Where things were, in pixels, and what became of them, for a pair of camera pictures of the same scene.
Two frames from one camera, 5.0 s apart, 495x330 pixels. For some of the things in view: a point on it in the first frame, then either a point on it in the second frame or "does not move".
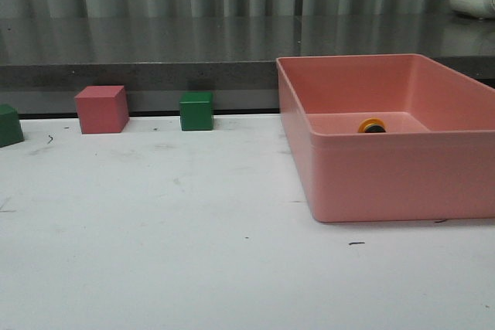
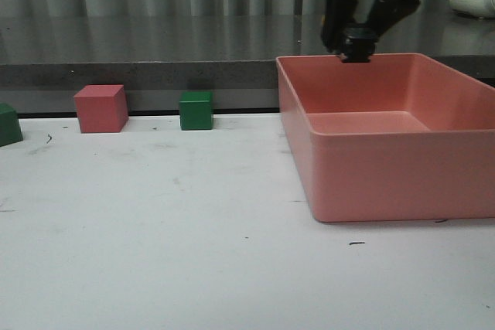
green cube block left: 11,131 does not move
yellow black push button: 372,125 to 360,44
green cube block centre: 196,110 does not move
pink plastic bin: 435,160 does not move
